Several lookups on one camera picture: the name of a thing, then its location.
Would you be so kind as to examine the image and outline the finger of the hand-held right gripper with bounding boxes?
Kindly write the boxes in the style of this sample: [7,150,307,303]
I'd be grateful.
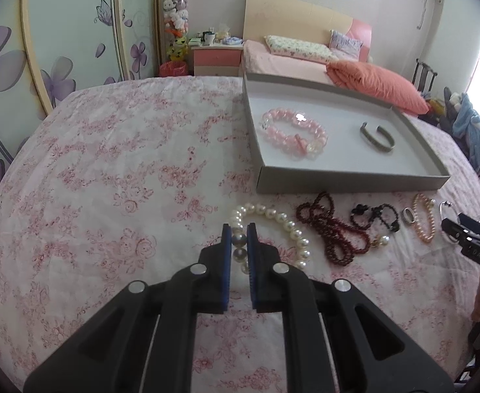
[457,212,480,241]
[441,218,480,254]

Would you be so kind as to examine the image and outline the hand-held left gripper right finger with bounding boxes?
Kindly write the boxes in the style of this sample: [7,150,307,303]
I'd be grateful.
[246,222,455,393]

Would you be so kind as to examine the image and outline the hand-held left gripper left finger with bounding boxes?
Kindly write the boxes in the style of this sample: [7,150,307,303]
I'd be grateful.
[23,223,234,393]

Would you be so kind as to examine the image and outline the silver bangle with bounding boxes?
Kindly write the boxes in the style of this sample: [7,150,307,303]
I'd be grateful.
[439,200,463,244]

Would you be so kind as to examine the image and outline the pink pearl bracelet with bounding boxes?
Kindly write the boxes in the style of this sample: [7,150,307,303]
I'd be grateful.
[412,193,437,244]

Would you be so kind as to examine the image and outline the white pearl necklace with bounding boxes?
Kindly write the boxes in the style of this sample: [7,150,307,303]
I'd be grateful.
[228,204,311,275]

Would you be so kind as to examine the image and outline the black bead bracelet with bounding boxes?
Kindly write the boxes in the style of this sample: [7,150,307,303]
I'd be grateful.
[349,202,400,233]

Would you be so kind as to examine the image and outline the dark red bead necklace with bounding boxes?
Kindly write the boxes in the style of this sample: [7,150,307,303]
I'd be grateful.
[296,192,390,266]

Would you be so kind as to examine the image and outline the bronze cuff bracelet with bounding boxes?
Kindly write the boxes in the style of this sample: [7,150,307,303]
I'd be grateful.
[359,122,397,151]

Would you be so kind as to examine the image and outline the pink bead bracelet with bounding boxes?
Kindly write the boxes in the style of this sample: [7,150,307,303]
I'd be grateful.
[261,107,329,156]

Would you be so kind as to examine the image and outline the white cardboard box tray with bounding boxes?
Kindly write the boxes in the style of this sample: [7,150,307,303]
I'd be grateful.
[242,71,451,195]

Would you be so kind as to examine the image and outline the blue plush robe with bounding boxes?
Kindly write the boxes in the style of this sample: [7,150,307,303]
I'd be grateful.
[453,92,480,164]

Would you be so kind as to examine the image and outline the dark office chair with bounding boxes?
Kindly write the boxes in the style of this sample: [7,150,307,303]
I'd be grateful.
[443,87,459,128]

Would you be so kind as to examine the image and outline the dark wooden chair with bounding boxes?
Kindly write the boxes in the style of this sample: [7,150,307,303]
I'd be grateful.
[415,58,437,95]

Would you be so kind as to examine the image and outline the folded pink quilt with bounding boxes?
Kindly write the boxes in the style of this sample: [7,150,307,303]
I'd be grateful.
[326,61,431,116]

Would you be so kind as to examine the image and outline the trash bin with red bag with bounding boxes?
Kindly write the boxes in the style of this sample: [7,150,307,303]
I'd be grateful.
[159,61,189,78]

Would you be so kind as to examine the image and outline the bed with pink sheet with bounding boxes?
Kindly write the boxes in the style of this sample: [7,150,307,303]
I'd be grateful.
[240,39,429,91]

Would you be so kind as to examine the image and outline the pink and cream nightstand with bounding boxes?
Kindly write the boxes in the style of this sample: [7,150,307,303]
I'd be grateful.
[191,44,244,78]

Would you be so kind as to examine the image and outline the small lilac pillow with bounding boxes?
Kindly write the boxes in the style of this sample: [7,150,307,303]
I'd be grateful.
[330,29,364,57]

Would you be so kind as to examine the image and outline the floral pillow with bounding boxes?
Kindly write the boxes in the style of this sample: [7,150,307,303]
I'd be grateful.
[264,35,334,64]

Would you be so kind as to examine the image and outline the beige and pink headboard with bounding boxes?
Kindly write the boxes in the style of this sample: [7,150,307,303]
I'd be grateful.
[243,0,373,64]

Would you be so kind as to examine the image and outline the clear tube of plush toys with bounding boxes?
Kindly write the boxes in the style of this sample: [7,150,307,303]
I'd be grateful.
[161,0,191,66]

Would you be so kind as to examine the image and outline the flower print sliding wardrobe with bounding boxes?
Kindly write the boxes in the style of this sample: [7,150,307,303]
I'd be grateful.
[0,0,163,230]

